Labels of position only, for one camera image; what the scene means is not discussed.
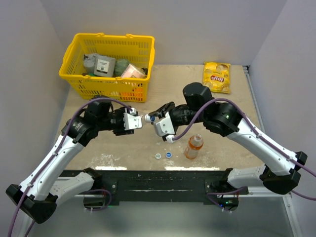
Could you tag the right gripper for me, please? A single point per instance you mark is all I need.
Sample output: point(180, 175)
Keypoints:
point(162, 110)

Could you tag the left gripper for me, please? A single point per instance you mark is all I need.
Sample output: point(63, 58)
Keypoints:
point(121, 131)

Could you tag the blue Pocari Sweat cap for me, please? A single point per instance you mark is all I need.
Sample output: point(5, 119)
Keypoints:
point(149, 119)

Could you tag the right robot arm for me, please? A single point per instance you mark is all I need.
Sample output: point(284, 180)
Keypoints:
point(280, 170)

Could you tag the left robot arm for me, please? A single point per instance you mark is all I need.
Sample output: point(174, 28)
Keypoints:
point(38, 195)

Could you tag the orange drink bottle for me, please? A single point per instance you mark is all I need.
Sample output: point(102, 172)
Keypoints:
point(195, 143)

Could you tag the pink packet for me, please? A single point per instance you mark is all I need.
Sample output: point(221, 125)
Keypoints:
point(132, 71)

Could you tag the grey box with label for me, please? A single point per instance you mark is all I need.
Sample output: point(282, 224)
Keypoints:
point(104, 66)

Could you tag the green scrub sponge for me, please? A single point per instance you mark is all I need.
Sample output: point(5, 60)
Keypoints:
point(120, 66)

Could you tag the grey pouch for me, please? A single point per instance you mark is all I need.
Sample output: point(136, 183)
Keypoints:
point(89, 62)

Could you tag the yellow plastic basket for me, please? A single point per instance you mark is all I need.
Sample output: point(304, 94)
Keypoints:
point(139, 50)

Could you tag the yellow chips bag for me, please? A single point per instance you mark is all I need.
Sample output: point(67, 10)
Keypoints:
point(216, 76)

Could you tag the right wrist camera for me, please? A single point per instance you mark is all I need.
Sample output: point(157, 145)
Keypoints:
point(165, 128)

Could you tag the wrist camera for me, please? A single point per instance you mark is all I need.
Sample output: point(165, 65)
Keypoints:
point(165, 128)
point(131, 119)

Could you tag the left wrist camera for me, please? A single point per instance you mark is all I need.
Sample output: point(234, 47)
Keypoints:
point(131, 119)

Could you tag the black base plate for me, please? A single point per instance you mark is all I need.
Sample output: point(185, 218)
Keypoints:
point(207, 187)

